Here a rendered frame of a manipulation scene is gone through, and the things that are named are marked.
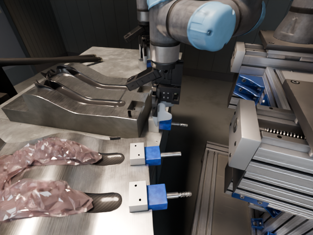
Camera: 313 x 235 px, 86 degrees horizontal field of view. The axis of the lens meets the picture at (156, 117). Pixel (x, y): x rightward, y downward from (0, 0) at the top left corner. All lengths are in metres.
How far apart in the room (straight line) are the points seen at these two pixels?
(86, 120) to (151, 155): 0.26
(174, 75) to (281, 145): 0.28
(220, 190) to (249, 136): 0.87
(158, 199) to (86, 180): 0.16
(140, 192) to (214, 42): 0.31
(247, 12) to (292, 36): 0.38
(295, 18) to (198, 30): 0.52
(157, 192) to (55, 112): 0.42
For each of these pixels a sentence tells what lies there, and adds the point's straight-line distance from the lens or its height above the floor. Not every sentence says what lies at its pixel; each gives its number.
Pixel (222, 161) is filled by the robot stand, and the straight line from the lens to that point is 1.33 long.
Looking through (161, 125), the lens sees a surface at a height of 0.83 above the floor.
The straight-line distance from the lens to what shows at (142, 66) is 1.01.
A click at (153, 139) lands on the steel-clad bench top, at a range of 0.57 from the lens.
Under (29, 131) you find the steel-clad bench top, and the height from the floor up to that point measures 0.80.
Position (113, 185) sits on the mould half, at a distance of 0.42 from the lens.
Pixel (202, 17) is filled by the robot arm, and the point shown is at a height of 1.16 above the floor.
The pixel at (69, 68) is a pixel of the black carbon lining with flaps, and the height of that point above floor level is 0.94.
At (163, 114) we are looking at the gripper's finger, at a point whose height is 0.89.
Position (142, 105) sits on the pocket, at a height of 0.87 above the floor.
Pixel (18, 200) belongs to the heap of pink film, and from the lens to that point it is 0.40.
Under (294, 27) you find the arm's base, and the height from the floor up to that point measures 1.08.
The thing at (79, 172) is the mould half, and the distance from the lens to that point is 0.44.
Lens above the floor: 1.21
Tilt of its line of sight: 39 degrees down
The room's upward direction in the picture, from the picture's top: straight up
